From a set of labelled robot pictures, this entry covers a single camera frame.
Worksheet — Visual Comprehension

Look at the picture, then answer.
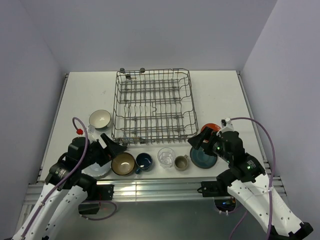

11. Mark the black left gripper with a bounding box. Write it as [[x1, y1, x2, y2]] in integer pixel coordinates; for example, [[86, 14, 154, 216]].
[[79, 132, 126, 168]]

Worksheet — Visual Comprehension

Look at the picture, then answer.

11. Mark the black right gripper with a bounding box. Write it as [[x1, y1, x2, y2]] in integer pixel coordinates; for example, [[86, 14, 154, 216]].
[[187, 125, 232, 162]]

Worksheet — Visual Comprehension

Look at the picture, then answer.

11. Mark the brown ribbed bowl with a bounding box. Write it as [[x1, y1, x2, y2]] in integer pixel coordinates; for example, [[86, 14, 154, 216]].
[[111, 152, 136, 176]]

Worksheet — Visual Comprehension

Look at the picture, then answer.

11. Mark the dark blue ribbed mug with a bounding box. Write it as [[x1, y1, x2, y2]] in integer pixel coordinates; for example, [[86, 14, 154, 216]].
[[135, 152, 153, 175]]

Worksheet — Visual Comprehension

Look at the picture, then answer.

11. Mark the small beige mug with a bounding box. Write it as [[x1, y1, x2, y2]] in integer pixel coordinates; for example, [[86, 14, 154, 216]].
[[174, 155, 189, 172]]

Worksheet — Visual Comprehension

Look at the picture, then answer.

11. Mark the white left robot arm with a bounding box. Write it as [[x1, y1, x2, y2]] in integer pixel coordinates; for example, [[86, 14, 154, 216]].
[[12, 133, 127, 240]]

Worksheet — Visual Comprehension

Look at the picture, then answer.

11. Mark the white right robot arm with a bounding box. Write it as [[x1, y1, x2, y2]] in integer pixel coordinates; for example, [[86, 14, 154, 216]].
[[188, 127, 314, 240]]

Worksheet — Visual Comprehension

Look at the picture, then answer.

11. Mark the teal ceramic saucer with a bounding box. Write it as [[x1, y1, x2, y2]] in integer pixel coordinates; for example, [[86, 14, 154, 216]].
[[189, 147, 218, 169]]

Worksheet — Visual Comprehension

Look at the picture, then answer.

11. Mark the red orange plate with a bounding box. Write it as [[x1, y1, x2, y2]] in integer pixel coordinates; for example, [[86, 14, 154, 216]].
[[200, 123, 221, 133]]

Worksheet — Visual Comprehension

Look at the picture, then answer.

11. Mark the light blue glass plate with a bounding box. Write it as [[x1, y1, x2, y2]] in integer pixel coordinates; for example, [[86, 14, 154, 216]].
[[82, 162, 112, 179]]

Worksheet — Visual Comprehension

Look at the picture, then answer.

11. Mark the clear drinking glass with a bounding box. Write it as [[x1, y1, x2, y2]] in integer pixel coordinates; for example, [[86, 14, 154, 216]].
[[157, 147, 176, 169]]

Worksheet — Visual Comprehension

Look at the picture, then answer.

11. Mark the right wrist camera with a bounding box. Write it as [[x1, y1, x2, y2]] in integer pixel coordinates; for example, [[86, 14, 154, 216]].
[[216, 117, 234, 137]]

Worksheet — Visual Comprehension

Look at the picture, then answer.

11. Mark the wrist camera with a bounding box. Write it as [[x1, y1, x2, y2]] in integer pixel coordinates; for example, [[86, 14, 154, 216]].
[[216, 117, 234, 137], [76, 125, 97, 143]]

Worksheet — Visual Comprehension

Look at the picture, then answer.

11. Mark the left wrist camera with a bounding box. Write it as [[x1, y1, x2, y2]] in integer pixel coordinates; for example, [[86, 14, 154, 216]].
[[76, 125, 97, 143]]

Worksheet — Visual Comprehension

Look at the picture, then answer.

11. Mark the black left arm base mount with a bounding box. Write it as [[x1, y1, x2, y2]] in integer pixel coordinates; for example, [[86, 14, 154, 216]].
[[78, 184, 118, 216]]

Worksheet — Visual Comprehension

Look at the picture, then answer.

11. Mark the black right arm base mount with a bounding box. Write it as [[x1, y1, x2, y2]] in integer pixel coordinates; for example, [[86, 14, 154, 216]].
[[197, 181, 237, 213]]

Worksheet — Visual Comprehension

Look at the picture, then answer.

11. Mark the aluminium rail frame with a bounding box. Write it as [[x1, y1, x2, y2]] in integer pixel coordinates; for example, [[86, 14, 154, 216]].
[[23, 70, 271, 206]]

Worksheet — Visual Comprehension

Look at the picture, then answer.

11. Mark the grey wire dish rack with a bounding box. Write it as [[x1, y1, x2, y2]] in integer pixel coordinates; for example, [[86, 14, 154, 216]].
[[111, 68, 199, 145]]

